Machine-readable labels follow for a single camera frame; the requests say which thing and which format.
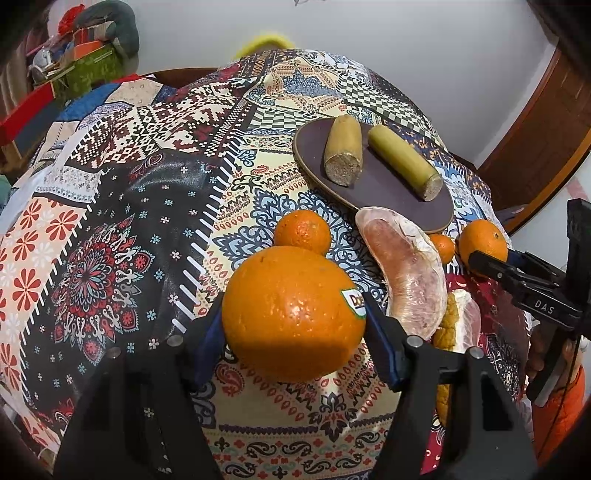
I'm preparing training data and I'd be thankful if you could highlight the yellow fluffy object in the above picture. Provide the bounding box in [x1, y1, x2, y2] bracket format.
[235, 31, 296, 60]

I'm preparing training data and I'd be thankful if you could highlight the green cardboard box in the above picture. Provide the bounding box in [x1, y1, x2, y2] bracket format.
[55, 41, 124, 100]

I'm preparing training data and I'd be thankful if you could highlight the person's right forearm orange sleeve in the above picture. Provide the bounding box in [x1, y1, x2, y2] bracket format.
[531, 335, 588, 464]

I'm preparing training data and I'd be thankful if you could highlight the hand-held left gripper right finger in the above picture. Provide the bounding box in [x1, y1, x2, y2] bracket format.
[361, 291, 540, 480]

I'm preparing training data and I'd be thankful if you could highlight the brown wooden door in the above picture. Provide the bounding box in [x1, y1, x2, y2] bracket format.
[475, 39, 591, 234]

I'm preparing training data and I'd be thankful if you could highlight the small mandarin orange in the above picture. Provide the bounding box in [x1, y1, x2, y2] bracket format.
[457, 219, 509, 273]
[274, 209, 332, 256]
[429, 234, 457, 265]

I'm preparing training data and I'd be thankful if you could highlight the pomelo piece with yellow pith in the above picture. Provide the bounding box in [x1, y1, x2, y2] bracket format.
[432, 289, 483, 428]

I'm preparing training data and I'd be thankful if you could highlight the dark oval tray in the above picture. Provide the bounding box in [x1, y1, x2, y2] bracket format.
[293, 117, 454, 234]

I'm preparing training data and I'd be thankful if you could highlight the thick sugarcane piece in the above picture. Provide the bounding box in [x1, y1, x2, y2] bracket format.
[324, 115, 363, 187]

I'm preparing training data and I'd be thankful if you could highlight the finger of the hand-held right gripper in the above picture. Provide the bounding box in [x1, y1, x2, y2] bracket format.
[507, 249, 557, 280]
[468, 250, 525, 292]

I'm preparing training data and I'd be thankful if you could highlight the slim sugarcane piece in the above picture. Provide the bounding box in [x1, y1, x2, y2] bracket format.
[368, 126, 444, 202]

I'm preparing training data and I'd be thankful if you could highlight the patterned patchwork tablecloth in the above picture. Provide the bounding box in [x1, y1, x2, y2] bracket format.
[0, 48, 536, 480]

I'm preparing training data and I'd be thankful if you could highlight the person's right hand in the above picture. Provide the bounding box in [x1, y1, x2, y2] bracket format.
[525, 318, 552, 385]

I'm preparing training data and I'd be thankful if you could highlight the large orange with sticker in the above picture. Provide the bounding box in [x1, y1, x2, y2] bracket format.
[222, 246, 367, 383]

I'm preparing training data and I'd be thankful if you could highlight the peeled pink pomelo segment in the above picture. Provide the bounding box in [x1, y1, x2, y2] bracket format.
[355, 206, 448, 341]

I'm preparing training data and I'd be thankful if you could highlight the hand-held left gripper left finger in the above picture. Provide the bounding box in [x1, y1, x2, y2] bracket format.
[54, 307, 228, 480]

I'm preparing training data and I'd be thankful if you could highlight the grey plush toy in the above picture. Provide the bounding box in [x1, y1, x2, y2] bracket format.
[69, 0, 140, 58]

